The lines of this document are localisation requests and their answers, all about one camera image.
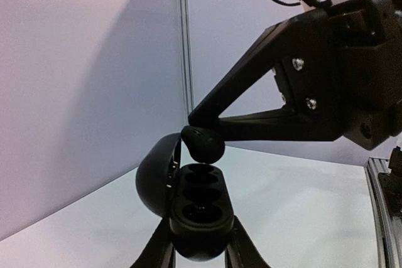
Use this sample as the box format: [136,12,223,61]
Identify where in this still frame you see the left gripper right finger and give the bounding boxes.
[225,216,270,268]

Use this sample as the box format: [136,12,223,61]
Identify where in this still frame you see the black hook earbud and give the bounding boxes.
[181,126,225,164]

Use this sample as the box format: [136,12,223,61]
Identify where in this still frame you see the black oval charging case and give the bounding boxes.
[136,133,234,262]

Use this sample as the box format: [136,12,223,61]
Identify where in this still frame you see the aluminium front rail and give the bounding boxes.
[365,158,401,267]

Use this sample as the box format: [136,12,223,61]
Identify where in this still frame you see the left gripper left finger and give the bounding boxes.
[133,218,176,268]

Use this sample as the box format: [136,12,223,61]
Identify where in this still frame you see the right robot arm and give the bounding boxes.
[188,0,401,150]

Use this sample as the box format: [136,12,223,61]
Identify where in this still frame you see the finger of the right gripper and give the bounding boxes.
[188,9,328,127]

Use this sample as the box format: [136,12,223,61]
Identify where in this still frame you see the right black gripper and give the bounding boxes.
[216,0,401,150]

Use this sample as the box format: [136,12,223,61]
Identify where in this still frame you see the right aluminium frame post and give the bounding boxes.
[178,0,195,115]

